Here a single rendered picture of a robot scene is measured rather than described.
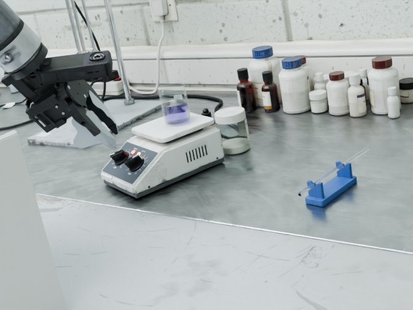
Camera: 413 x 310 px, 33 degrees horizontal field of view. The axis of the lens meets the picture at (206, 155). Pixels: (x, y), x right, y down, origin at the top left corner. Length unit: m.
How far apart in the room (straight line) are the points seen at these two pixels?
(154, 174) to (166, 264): 0.27
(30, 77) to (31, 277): 0.38
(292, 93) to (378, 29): 0.24
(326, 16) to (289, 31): 0.11
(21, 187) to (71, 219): 0.37
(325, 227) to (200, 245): 0.18
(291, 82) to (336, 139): 0.21
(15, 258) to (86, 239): 0.28
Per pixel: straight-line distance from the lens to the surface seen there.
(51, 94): 1.14
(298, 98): 1.52
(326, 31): 1.66
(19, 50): 1.11
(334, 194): 1.10
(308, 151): 1.31
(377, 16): 1.60
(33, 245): 0.89
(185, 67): 1.86
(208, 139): 1.28
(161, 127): 1.30
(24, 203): 0.87
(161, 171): 1.24
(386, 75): 1.43
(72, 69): 1.12
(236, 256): 0.98
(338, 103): 1.47
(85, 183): 1.36
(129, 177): 1.24
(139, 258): 1.03
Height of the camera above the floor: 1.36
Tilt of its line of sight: 20 degrees down
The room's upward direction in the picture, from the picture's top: 11 degrees counter-clockwise
